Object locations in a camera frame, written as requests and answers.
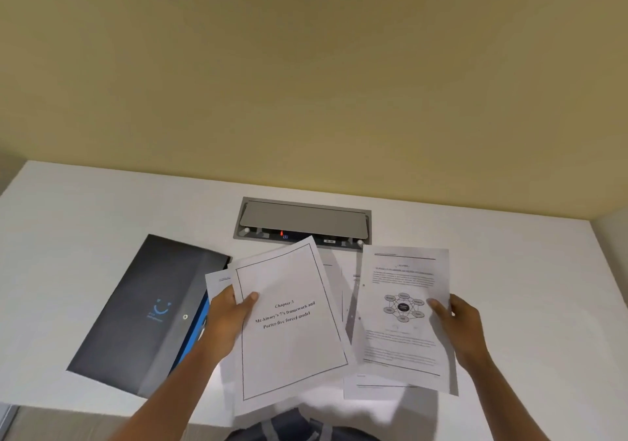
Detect person's left hand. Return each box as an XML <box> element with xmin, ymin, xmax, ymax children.
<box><xmin>207</xmin><ymin>286</ymin><xmax>260</xmax><ymax>358</ymax></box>

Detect person's right hand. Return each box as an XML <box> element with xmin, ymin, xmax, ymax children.
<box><xmin>427</xmin><ymin>293</ymin><xmax>487</xmax><ymax>364</ymax></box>

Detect paper sheet with diagram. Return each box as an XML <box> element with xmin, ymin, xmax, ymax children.
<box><xmin>350</xmin><ymin>245</ymin><xmax>460</xmax><ymax>397</ymax></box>

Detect bordered title paper sheet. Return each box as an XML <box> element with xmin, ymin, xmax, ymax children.
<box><xmin>229</xmin><ymin>235</ymin><xmax>357</xmax><ymax>417</ymax></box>

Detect person's left forearm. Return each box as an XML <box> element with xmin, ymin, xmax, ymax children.
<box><xmin>105</xmin><ymin>344</ymin><xmax>237</xmax><ymax>441</ymax></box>

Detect person's right forearm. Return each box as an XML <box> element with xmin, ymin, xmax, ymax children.
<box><xmin>455</xmin><ymin>351</ymin><xmax>530</xmax><ymax>441</ymax></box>

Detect grey desk socket box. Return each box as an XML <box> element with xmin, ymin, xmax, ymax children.
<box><xmin>232</xmin><ymin>197</ymin><xmax>373</xmax><ymax>250</ymax></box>

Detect dark grey snap-button document folder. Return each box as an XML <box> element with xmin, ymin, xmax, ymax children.
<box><xmin>66</xmin><ymin>233</ymin><xmax>232</xmax><ymax>399</ymax></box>

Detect person's dark drawstring trousers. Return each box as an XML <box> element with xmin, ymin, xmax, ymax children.
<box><xmin>230</xmin><ymin>406</ymin><xmax>384</xmax><ymax>441</ymax></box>

